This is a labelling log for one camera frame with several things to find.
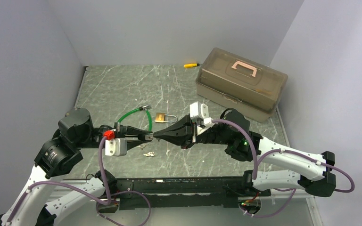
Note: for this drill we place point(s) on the brass padlock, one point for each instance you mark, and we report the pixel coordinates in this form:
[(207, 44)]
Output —
[(165, 118)]

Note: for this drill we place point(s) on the translucent brown toolbox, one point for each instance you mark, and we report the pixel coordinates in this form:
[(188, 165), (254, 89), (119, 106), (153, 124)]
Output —
[(236, 82)]

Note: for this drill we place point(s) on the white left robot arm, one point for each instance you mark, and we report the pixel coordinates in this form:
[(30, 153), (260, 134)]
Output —
[(45, 200)]

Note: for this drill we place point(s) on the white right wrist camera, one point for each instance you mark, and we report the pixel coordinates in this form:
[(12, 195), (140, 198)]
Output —
[(199, 115)]

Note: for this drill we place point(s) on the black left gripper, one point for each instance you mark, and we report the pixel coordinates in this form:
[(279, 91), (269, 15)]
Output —
[(131, 130)]

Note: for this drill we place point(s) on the silver key bunch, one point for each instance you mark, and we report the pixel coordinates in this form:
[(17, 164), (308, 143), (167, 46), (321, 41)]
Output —
[(149, 154)]

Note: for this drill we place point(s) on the yellow screwdriver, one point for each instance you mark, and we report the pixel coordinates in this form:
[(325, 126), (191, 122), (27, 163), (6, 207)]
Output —
[(191, 65)]

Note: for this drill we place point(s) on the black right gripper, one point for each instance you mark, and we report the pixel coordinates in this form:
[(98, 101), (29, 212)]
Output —
[(181, 131)]

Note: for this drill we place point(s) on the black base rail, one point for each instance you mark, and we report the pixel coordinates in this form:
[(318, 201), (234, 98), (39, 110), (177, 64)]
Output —
[(227, 192)]

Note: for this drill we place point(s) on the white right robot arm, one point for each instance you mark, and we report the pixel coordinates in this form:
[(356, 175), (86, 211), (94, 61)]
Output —
[(275, 166)]

